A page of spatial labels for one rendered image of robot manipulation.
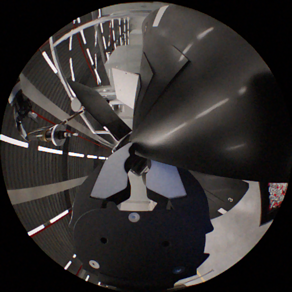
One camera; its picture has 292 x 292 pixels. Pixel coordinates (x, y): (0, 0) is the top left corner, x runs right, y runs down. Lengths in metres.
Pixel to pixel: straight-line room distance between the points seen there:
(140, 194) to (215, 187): 7.50
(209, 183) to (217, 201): 0.06
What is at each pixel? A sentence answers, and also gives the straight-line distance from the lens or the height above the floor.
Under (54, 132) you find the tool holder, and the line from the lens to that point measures 0.34.
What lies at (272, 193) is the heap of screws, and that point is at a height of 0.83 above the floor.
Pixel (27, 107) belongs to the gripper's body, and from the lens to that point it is 0.44.
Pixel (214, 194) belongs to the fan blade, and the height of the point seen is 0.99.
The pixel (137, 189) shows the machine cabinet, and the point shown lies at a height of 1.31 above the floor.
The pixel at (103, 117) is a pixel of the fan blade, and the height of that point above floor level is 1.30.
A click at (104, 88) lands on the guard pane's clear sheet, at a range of 1.08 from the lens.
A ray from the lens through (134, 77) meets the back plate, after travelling 0.49.
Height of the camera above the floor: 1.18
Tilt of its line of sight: 4 degrees down
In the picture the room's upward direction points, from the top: 88 degrees counter-clockwise
